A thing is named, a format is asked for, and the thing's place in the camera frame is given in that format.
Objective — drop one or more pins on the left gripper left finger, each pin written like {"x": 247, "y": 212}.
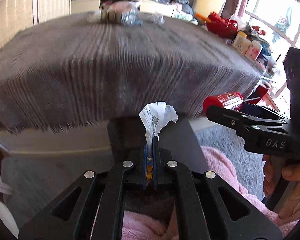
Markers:
{"x": 92, "y": 206}

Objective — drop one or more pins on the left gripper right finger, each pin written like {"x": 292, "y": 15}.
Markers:
{"x": 207, "y": 207}

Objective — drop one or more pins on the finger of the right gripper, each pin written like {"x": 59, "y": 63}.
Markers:
{"x": 260, "y": 112}
{"x": 246, "y": 125}

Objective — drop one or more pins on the red cylindrical snack tube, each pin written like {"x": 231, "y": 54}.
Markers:
{"x": 231, "y": 101}

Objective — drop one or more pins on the white paper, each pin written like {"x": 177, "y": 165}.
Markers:
{"x": 155, "y": 116}

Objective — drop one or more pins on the gold wrapper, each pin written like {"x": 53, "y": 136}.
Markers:
{"x": 149, "y": 169}

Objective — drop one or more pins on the dark grey trash bin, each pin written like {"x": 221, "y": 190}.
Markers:
{"x": 176, "y": 141}

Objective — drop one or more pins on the right hand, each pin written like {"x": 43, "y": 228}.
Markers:
{"x": 289, "y": 173}

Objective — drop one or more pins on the pink label white bottle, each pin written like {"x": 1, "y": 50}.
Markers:
{"x": 254, "y": 50}

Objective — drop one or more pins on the white cream bottle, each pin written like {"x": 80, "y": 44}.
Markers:
{"x": 244, "y": 46}

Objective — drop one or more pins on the yellow cap lotion bottle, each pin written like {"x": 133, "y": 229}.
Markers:
{"x": 240, "y": 37}

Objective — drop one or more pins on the small crumpled paper ball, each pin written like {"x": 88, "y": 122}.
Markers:
{"x": 157, "y": 19}

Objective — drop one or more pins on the beige tv cabinet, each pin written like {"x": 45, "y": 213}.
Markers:
{"x": 145, "y": 6}

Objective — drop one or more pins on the grey plaid table cloth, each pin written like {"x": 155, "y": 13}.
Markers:
{"x": 71, "y": 72}

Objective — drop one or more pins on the blue white crumpled wrapper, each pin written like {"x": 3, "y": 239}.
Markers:
{"x": 130, "y": 18}

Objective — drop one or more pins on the woven bamboo folding screen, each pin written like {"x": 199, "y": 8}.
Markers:
{"x": 17, "y": 15}

